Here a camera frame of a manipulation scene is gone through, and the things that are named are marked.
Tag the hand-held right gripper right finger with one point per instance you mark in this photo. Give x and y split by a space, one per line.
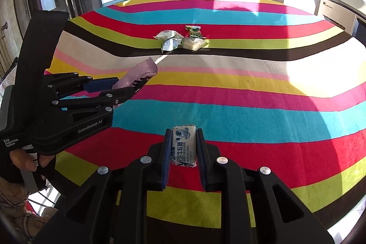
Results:
201 158

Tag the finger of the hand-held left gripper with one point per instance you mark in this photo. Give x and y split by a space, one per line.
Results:
103 84
120 95

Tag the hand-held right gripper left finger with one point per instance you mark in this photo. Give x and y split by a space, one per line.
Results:
166 158

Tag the blue white milk candy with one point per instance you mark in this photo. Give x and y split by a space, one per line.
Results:
184 146

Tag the pink snack packet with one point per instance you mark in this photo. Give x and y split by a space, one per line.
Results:
140 72

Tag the person's left forearm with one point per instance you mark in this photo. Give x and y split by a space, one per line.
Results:
14 201

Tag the person's left hand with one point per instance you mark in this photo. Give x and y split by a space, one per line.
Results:
24 159

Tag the white crumpled wrapper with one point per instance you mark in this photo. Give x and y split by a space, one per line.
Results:
171 45

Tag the striped blanket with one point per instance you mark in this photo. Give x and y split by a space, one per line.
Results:
257 95

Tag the translucent beige snack packet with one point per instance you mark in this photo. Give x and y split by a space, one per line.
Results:
194 44

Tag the green snack packet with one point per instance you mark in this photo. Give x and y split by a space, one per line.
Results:
195 32

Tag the white washing machine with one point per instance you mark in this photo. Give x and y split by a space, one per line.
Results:
337 8

